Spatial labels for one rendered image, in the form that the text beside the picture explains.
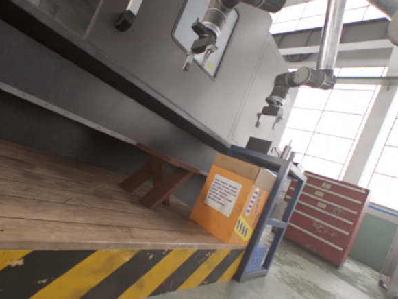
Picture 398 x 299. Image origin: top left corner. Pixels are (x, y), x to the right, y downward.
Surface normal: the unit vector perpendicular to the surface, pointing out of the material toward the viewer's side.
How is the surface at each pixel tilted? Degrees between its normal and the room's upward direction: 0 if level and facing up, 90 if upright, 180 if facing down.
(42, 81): 90
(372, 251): 90
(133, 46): 86
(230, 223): 90
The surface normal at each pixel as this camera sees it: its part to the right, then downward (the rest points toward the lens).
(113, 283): 0.65, 0.26
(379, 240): -0.64, -0.32
